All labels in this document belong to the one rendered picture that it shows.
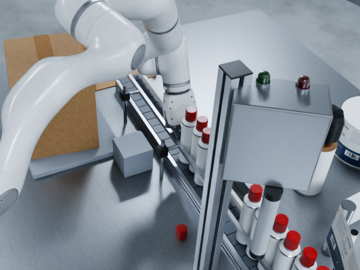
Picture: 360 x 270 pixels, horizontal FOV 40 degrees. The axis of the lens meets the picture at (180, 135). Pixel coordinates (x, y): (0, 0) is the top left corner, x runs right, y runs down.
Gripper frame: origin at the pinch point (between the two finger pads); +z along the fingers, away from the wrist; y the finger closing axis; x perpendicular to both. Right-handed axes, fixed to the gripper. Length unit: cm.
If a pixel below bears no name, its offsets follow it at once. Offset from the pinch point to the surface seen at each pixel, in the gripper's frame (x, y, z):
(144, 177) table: 2.0, -14.0, 11.2
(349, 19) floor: 189, 251, 32
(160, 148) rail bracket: -5.7, -10.1, -0.9
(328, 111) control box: -71, -4, -31
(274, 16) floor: 214, 192, 23
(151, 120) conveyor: 18.4, -2.7, 0.0
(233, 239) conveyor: -33.1, -3.1, 18.6
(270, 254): -49, -2, 14
